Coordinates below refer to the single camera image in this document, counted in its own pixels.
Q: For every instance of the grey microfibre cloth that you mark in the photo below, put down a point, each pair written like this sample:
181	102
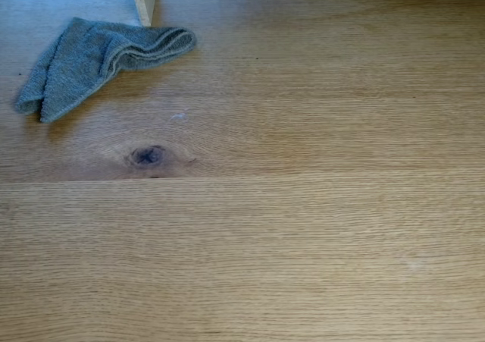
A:
76	61

